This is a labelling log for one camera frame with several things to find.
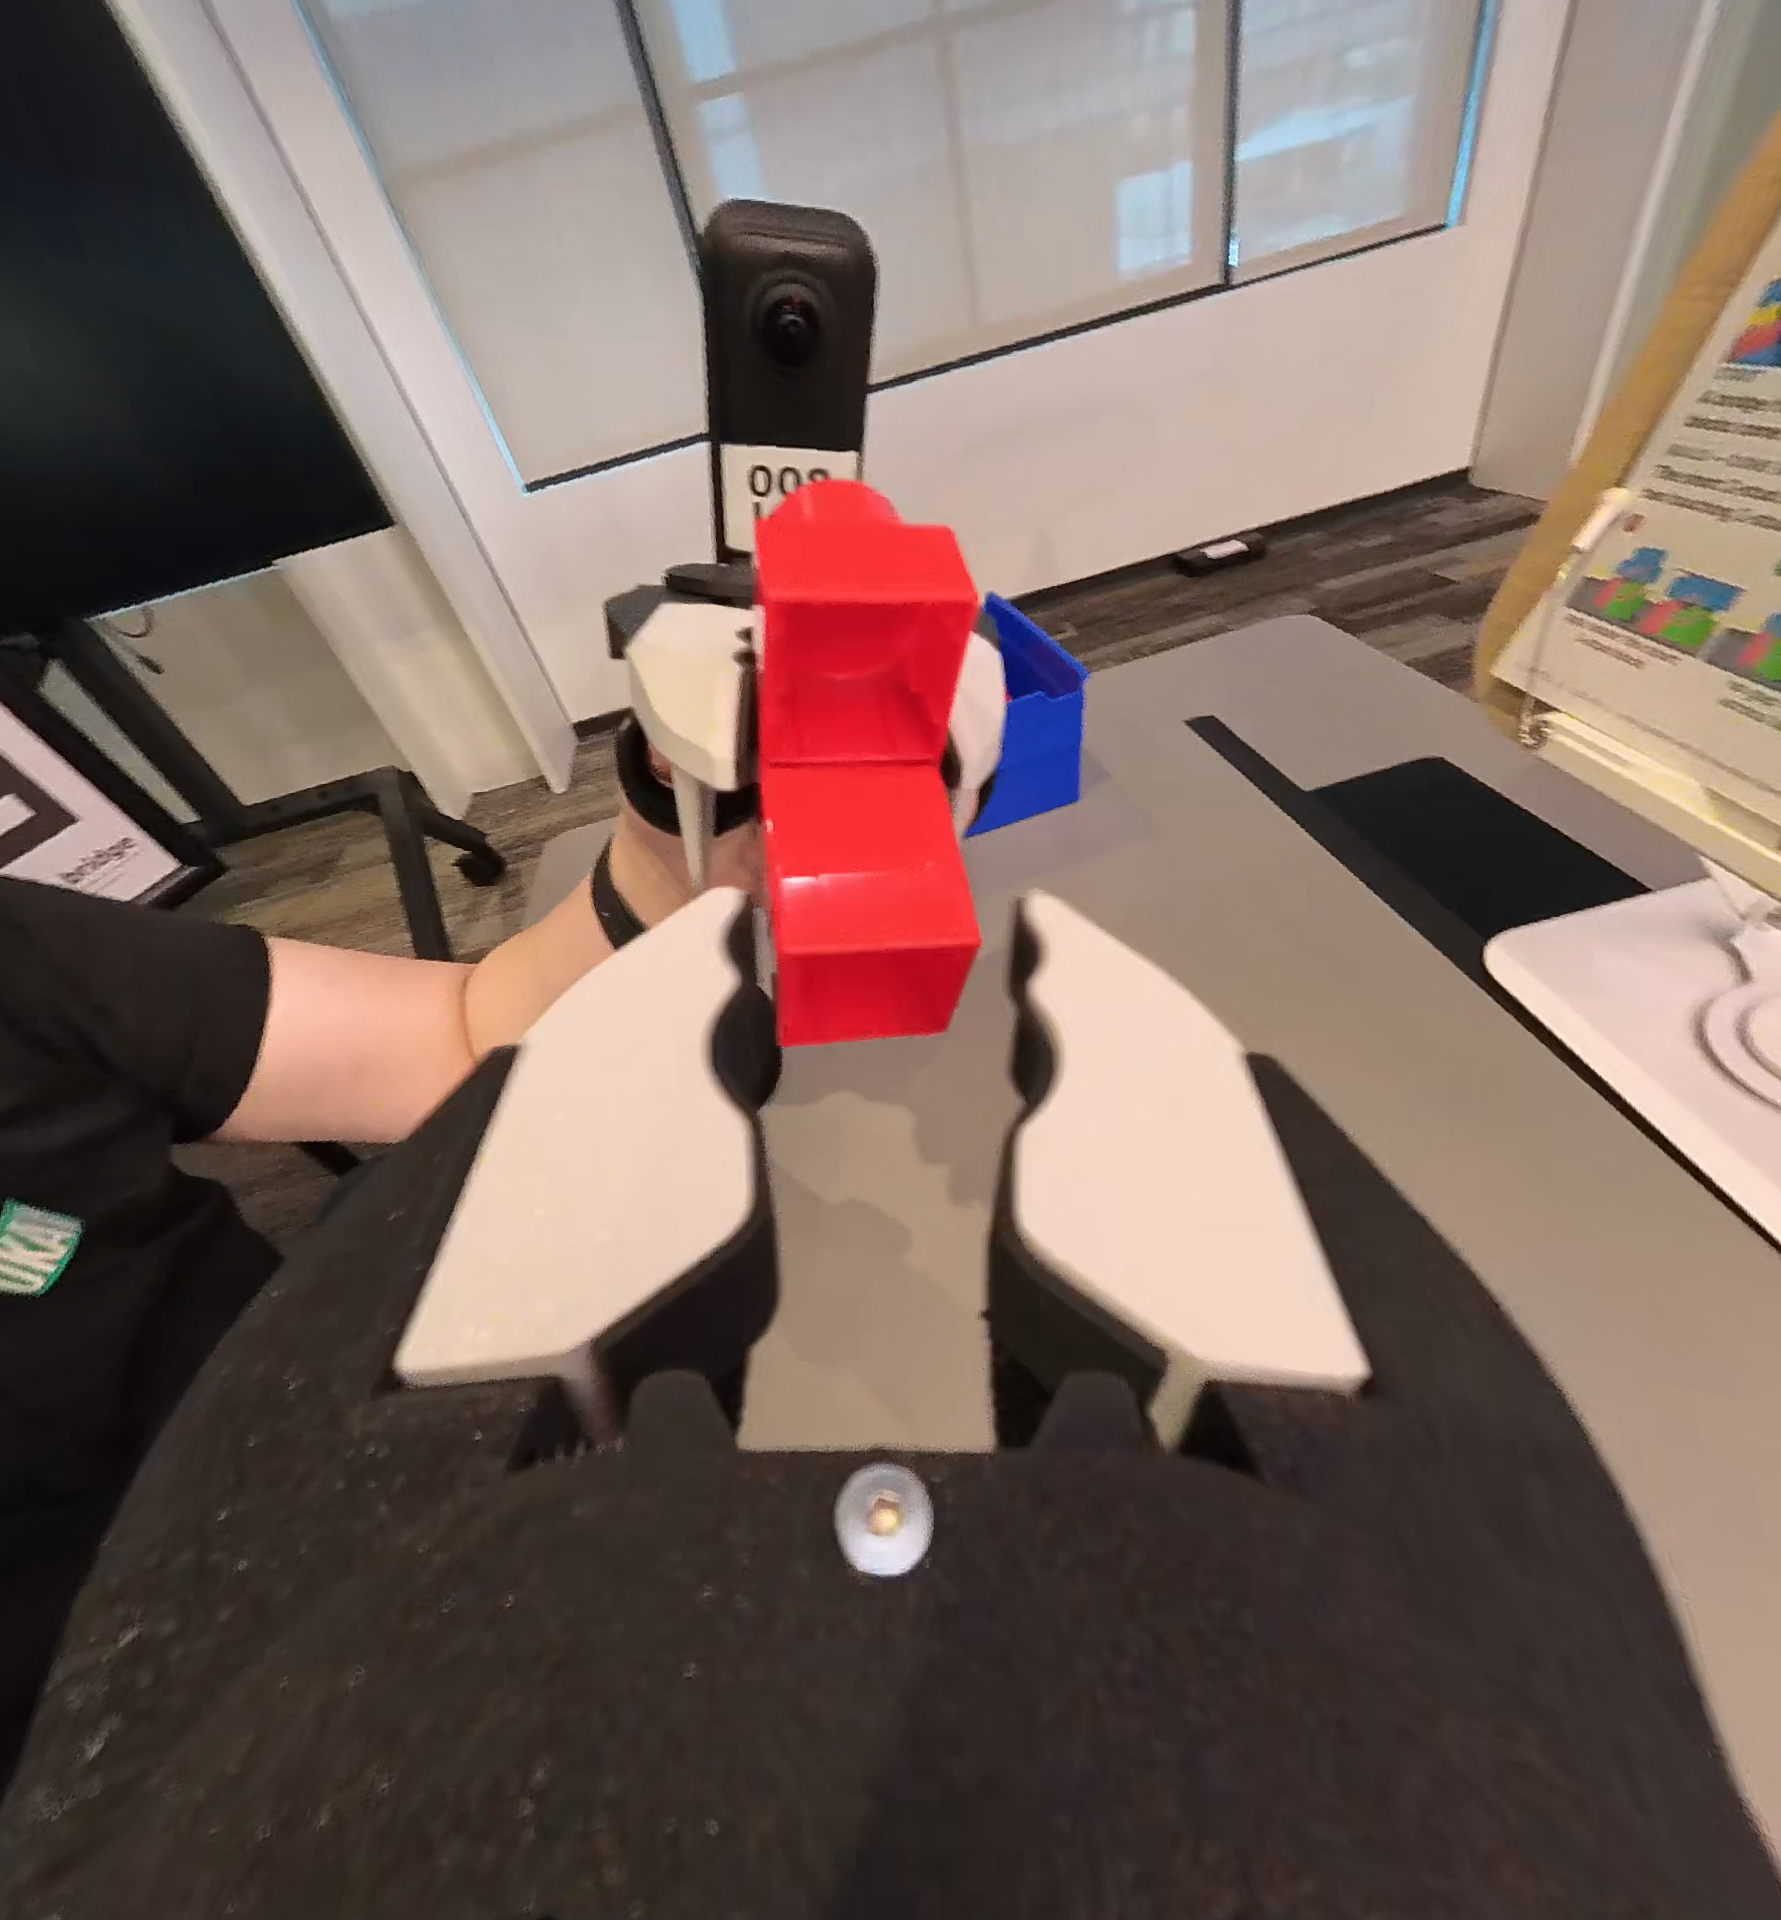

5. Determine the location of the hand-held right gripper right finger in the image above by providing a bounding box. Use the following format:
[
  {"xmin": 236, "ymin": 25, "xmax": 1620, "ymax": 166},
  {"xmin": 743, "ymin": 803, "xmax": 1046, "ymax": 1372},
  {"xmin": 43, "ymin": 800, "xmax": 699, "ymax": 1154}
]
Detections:
[{"xmin": 987, "ymin": 889, "xmax": 1376, "ymax": 1453}]

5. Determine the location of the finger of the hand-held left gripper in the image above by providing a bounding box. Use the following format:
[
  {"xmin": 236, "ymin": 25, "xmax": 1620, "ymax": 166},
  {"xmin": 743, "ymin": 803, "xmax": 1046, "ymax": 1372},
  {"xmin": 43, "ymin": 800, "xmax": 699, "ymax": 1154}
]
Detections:
[
  {"xmin": 627, "ymin": 603, "xmax": 756, "ymax": 792},
  {"xmin": 952, "ymin": 638, "xmax": 1009, "ymax": 793}
]

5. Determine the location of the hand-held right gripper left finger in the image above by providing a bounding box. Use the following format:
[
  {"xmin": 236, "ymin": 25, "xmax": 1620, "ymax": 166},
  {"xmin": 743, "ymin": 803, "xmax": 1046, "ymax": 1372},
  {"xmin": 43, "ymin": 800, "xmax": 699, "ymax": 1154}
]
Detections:
[{"xmin": 389, "ymin": 884, "xmax": 779, "ymax": 1445}]

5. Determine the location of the blue plastic bin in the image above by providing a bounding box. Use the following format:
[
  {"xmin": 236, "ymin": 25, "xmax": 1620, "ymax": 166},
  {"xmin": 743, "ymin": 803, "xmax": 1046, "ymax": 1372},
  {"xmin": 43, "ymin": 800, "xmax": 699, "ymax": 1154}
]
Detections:
[{"xmin": 964, "ymin": 593, "xmax": 1090, "ymax": 838}]

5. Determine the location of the person's left forearm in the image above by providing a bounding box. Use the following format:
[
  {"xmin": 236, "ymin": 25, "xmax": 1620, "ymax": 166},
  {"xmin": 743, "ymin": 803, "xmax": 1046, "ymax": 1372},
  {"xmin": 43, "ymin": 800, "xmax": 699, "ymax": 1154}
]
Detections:
[{"xmin": 229, "ymin": 882, "xmax": 626, "ymax": 1149}]

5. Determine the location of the black rectangular desk patch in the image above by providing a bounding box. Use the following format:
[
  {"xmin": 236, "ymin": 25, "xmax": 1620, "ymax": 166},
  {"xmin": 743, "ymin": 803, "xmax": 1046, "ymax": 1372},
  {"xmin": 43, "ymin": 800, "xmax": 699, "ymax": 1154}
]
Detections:
[{"xmin": 1306, "ymin": 755, "xmax": 1657, "ymax": 948}]

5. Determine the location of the person's left hand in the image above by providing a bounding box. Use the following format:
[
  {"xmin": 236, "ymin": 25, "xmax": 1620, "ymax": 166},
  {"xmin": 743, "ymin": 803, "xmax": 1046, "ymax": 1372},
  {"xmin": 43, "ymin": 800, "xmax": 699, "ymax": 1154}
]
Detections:
[{"xmin": 623, "ymin": 816, "xmax": 765, "ymax": 944}]

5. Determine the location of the large window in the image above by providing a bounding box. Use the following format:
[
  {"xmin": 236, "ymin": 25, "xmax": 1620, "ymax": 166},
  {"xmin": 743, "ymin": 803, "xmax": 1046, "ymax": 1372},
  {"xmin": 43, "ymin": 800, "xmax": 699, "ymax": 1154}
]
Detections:
[{"xmin": 297, "ymin": 0, "xmax": 1499, "ymax": 497}]

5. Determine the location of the black screen stand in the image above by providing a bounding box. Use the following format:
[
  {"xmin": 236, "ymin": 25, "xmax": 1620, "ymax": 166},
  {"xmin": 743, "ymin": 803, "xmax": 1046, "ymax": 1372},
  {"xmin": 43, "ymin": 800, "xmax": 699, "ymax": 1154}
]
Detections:
[{"xmin": 57, "ymin": 615, "xmax": 509, "ymax": 963}]

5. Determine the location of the wooden document stand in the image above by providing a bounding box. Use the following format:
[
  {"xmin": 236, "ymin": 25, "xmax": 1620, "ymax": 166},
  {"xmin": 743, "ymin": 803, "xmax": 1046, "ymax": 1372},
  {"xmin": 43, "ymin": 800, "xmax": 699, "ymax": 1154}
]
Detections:
[{"xmin": 1476, "ymin": 52, "xmax": 1781, "ymax": 1311}]

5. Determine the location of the large black screen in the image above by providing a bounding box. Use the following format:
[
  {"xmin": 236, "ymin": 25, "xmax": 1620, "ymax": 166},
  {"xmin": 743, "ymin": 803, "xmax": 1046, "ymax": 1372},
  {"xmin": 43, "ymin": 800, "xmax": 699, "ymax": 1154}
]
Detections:
[{"xmin": 0, "ymin": 0, "xmax": 396, "ymax": 640}]

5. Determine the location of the framed marker sign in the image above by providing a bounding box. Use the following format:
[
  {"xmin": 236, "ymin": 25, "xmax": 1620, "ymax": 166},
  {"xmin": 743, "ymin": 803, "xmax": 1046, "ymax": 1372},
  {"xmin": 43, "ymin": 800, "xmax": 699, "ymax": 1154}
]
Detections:
[{"xmin": 0, "ymin": 638, "xmax": 223, "ymax": 908}]

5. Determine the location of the printed instruction sheet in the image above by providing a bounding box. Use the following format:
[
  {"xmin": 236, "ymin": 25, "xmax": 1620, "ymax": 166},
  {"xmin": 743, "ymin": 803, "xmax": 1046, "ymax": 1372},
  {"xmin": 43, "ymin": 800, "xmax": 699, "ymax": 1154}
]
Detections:
[{"xmin": 1548, "ymin": 136, "xmax": 1781, "ymax": 753}]

